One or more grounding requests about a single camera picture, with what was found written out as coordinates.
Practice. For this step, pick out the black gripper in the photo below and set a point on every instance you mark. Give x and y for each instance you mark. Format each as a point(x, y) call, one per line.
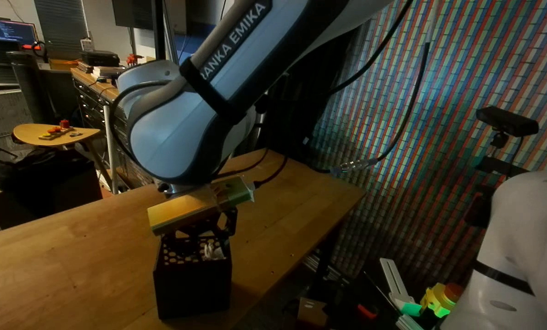
point(228, 221)

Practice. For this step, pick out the black perforated plastic box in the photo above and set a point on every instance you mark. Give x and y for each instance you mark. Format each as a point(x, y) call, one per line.
point(191, 287)

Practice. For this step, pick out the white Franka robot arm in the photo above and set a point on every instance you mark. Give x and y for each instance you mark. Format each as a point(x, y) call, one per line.
point(182, 129)

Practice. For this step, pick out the small cardboard box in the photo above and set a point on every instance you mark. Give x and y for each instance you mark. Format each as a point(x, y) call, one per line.
point(313, 312)

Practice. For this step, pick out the white plastic bar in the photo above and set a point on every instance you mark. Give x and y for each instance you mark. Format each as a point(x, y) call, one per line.
point(395, 281)

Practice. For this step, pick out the black storage case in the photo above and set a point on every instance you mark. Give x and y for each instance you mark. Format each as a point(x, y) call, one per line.
point(46, 184)

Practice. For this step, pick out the wooden top workbench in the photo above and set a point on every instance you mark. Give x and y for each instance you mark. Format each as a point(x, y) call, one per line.
point(92, 92)

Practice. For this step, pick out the small red objects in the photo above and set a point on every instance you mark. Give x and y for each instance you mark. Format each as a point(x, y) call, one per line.
point(63, 125)

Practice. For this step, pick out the round wooden stool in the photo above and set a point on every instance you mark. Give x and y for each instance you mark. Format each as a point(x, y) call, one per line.
point(41, 133)

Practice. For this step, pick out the yellow green toy block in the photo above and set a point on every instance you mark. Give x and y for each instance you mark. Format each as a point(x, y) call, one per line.
point(439, 301)

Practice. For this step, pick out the mesh patterned screen panel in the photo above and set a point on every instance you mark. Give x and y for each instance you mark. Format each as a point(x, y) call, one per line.
point(469, 74)

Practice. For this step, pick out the lit computer monitor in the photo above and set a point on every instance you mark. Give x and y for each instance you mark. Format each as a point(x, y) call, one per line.
point(8, 30)

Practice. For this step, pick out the upright silver metal post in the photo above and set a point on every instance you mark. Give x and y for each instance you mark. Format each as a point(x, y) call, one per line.
point(109, 153)

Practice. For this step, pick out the black camera on tripod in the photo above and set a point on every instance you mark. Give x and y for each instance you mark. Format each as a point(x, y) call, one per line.
point(505, 120)

